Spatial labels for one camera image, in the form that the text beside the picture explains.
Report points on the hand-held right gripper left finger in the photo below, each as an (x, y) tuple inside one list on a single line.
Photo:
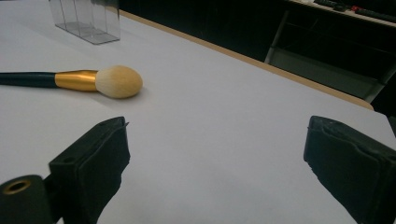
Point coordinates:
[(93, 168)]

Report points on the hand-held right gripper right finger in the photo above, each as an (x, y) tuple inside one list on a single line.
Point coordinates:
[(351, 165)]

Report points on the makeup brush with gold ferrule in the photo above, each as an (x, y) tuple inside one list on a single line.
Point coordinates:
[(115, 81)]

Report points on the clear acrylic organizer box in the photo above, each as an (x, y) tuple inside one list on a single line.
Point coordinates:
[(87, 21)]

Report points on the dark items on shelf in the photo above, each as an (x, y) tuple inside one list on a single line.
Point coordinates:
[(355, 8)]

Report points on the metal frame shelf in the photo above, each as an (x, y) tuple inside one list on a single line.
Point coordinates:
[(327, 62)]

